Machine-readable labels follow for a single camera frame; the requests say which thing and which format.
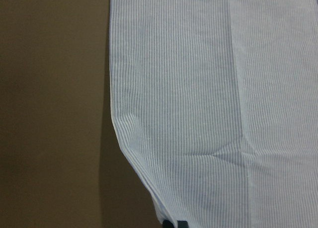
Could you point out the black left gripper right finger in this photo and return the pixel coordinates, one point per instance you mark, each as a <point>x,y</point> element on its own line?
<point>182,224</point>

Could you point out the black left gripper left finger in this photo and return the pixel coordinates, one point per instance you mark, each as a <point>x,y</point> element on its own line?
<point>167,224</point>

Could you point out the light blue striped shirt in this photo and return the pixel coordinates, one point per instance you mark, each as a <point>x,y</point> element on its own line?
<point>215,106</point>

